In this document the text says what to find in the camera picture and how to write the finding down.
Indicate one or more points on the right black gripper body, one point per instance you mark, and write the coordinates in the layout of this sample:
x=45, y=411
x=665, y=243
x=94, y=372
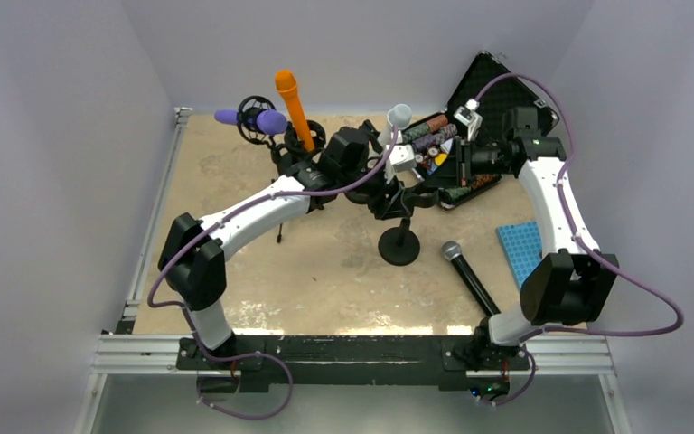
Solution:
x=486, y=161

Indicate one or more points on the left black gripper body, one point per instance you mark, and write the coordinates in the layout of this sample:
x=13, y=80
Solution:
x=375, y=197

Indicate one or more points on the black clip stand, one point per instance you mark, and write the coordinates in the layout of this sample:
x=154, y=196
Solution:
x=371, y=189
x=399, y=245

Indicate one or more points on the black silver-mesh microphone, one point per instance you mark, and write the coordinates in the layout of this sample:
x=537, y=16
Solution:
x=452, y=252

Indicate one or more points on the white microphone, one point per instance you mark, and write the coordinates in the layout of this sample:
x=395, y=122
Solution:
x=397, y=119

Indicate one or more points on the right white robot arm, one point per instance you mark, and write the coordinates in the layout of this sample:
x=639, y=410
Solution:
x=569, y=286

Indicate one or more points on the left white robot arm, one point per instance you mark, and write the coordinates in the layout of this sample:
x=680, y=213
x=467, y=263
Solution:
x=356, y=162

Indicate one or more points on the purple microphone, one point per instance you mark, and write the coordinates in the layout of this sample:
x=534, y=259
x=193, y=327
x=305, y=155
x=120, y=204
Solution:
x=260, y=120

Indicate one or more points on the orange microphone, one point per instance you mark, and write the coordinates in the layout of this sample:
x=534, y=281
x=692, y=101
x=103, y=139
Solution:
x=287, y=88

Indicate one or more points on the yellow dealer chip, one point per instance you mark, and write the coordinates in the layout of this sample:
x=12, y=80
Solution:
x=438, y=160

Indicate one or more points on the black poker chip case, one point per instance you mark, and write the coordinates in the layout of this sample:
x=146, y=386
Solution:
x=434, y=134

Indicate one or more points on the blue lego baseplate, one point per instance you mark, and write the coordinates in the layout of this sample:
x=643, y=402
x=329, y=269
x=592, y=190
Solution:
x=522, y=248

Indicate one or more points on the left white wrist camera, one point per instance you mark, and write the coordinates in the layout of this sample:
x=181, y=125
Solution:
x=401, y=158

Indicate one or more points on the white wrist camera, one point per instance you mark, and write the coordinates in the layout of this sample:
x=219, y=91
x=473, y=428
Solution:
x=469, y=116
x=401, y=158

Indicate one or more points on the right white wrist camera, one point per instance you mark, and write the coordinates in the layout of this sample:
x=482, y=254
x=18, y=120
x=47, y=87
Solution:
x=469, y=116

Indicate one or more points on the round-base shock-mount stand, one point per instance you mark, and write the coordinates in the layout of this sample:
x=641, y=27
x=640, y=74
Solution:
x=291, y=149

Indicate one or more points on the black tripod shock-mount stand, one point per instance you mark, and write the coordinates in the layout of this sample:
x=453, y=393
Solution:
x=304, y=171

